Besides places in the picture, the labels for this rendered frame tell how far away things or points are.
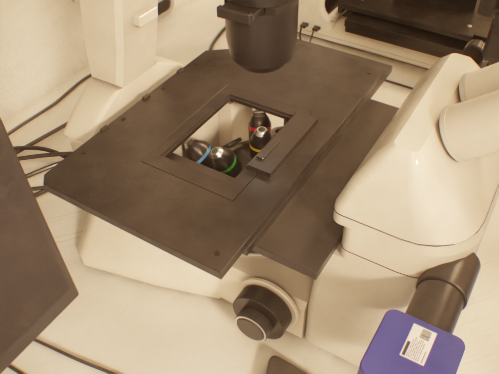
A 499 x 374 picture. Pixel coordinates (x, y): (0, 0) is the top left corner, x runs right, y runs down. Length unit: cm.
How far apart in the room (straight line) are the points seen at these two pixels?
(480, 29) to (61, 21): 76
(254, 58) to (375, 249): 20
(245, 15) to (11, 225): 25
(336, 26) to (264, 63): 65
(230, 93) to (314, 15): 55
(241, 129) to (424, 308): 38
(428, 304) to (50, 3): 83
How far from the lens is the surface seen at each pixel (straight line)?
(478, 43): 99
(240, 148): 63
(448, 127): 44
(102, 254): 71
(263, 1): 48
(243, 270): 62
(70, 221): 81
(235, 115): 69
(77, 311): 71
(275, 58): 51
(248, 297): 58
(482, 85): 49
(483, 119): 43
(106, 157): 57
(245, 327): 60
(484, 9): 89
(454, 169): 46
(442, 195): 44
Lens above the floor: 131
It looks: 43 degrees down
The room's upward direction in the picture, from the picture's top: 1 degrees counter-clockwise
